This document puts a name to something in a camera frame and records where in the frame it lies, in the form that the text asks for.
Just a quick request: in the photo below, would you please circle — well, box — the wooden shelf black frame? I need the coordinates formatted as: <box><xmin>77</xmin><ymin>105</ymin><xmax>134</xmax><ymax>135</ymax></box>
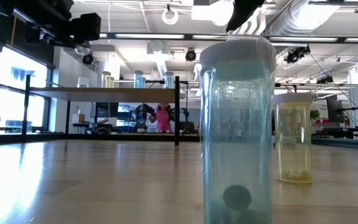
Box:
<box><xmin>21</xmin><ymin>73</ymin><xmax>181</xmax><ymax>146</ymax></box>

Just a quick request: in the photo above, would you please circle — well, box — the black track light cluster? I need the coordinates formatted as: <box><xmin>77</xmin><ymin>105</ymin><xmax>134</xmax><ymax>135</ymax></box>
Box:
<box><xmin>283</xmin><ymin>45</ymin><xmax>311</xmax><ymax>64</ymax></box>

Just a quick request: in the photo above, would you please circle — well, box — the white ring ceiling fixture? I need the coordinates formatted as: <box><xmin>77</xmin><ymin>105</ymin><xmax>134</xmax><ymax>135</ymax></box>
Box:
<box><xmin>161</xmin><ymin>7</ymin><xmax>179</xmax><ymax>26</ymax></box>

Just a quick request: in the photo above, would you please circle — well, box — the black computer monitor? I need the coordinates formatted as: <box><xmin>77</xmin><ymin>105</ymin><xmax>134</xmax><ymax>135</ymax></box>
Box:
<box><xmin>326</xmin><ymin>94</ymin><xmax>345</xmax><ymax>124</ymax></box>

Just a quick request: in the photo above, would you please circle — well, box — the ceiling strip light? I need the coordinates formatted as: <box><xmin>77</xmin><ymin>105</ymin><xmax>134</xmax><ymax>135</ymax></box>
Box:
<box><xmin>99</xmin><ymin>32</ymin><xmax>358</xmax><ymax>44</ymax></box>

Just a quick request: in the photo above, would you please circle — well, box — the yellow pill bottle white cap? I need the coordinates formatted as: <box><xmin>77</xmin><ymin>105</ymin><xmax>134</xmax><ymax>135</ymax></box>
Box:
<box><xmin>101</xmin><ymin>70</ymin><xmax>112</xmax><ymax>89</ymax></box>
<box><xmin>272</xmin><ymin>92</ymin><xmax>314</xmax><ymax>184</ymax></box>

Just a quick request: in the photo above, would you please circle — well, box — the white finned ceiling fixture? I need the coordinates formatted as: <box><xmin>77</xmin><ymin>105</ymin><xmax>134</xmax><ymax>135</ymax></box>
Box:
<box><xmin>191</xmin><ymin>0</ymin><xmax>267</xmax><ymax>35</ymax></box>

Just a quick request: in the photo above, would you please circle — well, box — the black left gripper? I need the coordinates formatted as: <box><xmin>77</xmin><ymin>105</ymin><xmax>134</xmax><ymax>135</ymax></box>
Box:
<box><xmin>26</xmin><ymin>12</ymin><xmax>101</xmax><ymax>47</ymax></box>

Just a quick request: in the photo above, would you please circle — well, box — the teal pill bottle white cap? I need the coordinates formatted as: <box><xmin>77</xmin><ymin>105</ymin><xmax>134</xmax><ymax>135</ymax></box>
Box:
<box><xmin>198</xmin><ymin>35</ymin><xmax>277</xmax><ymax>224</ymax></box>

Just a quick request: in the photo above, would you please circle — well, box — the black display screen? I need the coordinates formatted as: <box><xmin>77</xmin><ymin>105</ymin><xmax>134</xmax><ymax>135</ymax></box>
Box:
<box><xmin>94</xmin><ymin>102</ymin><xmax>120</xmax><ymax>118</ymax></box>

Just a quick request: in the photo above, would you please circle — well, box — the silver ventilation duct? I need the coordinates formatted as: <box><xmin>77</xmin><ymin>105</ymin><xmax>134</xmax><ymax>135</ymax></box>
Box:
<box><xmin>267</xmin><ymin>0</ymin><xmax>341</xmax><ymax>35</ymax></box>

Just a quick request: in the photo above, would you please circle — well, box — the black aluminium table frame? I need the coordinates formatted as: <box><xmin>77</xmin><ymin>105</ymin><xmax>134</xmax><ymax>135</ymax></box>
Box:
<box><xmin>0</xmin><ymin>131</ymin><xmax>358</xmax><ymax>151</ymax></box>

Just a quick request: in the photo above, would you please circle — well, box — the grey-capped bottle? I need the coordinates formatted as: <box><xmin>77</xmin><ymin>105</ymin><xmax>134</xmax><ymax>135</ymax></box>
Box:
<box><xmin>164</xmin><ymin>71</ymin><xmax>175</xmax><ymax>89</ymax></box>

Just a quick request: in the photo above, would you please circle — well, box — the dark round tablet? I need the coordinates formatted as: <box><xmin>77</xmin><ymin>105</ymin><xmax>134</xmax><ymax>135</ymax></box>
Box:
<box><xmin>223</xmin><ymin>184</ymin><xmax>253</xmax><ymax>211</ymax></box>

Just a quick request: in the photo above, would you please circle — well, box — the small green potted plant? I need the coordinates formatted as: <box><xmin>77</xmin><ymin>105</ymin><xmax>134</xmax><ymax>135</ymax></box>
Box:
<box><xmin>309</xmin><ymin>108</ymin><xmax>321</xmax><ymax>126</ymax></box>

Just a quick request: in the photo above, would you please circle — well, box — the person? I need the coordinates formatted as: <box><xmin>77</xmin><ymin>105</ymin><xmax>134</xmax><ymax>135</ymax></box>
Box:
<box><xmin>149</xmin><ymin>105</ymin><xmax>174</xmax><ymax>134</ymax></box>

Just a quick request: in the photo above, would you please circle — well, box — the black ceiling spotlight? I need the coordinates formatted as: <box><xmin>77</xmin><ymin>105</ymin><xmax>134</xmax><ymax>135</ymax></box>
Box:
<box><xmin>81</xmin><ymin>52</ymin><xmax>94</xmax><ymax>65</ymax></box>
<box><xmin>185</xmin><ymin>48</ymin><xmax>197</xmax><ymax>62</ymax></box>

